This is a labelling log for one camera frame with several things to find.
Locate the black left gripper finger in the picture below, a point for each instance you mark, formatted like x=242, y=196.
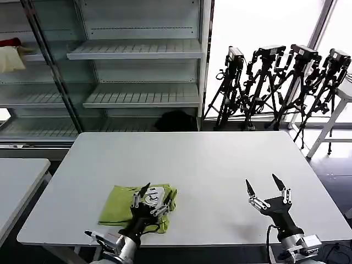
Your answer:
x=160, y=209
x=136, y=198

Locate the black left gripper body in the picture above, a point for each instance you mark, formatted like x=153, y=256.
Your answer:
x=138, y=220

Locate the cream pillow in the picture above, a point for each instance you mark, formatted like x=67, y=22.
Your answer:
x=9, y=60

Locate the white open shelf unit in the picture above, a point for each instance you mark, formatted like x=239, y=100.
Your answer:
x=143, y=49

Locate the red cloth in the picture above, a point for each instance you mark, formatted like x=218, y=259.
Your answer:
x=9, y=43

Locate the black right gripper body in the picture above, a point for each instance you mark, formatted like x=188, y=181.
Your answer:
x=281, y=217

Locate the small white side table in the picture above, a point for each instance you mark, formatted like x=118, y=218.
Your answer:
x=16, y=181

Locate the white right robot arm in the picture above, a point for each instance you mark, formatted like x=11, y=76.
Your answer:
x=299, y=247

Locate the large white table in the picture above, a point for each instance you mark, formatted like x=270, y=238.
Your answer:
x=192, y=165

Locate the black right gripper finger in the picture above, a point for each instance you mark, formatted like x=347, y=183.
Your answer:
x=283, y=191
x=254, y=199

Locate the green t-shirt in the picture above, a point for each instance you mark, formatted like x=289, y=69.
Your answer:
x=115, y=203

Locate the glass fronted shelf cabinet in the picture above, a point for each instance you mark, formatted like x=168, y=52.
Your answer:
x=33, y=96

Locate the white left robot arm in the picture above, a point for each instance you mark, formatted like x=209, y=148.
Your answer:
x=121, y=247

